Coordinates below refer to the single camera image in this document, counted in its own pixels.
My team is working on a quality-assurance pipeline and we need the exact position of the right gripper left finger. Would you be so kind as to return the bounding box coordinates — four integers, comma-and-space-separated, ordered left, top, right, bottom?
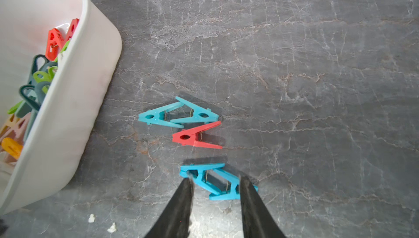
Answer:
145, 178, 194, 238

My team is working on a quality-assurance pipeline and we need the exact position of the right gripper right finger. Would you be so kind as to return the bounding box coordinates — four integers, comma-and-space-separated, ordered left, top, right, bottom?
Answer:
239, 176, 286, 238

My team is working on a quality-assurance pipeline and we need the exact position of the white plastic storage box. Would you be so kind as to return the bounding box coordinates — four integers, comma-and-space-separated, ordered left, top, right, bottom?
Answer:
1, 0, 122, 214

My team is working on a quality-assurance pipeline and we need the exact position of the blue clothespin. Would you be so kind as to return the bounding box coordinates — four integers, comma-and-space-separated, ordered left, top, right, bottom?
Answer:
180, 163, 245, 201

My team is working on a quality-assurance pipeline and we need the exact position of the red clothespin by teal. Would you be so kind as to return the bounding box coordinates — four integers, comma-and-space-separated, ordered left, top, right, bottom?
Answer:
172, 121, 223, 150

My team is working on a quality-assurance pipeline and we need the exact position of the teal clothespin upper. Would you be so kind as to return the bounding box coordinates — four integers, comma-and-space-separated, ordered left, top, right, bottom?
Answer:
138, 97, 219, 129

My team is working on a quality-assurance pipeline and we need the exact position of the yellow clothespin middle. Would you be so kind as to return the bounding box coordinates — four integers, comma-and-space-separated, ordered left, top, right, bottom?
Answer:
1, 138, 24, 160

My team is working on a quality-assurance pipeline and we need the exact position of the pink clothespin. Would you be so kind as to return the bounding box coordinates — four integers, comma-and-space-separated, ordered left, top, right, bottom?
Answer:
1, 112, 32, 145

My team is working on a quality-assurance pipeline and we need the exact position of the dark teal clothespin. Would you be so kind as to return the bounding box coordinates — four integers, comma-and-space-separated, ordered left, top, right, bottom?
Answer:
19, 84, 45, 112

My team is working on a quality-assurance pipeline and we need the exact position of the mint clothespin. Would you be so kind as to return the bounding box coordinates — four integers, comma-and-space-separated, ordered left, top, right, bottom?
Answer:
28, 54, 58, 85

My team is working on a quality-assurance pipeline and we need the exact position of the green clothespin right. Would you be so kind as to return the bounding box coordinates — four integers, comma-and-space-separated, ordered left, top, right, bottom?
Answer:
32, 66, 58, 84

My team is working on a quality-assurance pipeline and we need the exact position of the red orange clothespin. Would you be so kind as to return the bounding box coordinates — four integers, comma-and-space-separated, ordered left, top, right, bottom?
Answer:
45, 28, 65, 61

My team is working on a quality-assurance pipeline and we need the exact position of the red clothespin pair left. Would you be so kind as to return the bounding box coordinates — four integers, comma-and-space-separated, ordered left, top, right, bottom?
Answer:
65, 18, 80, 42

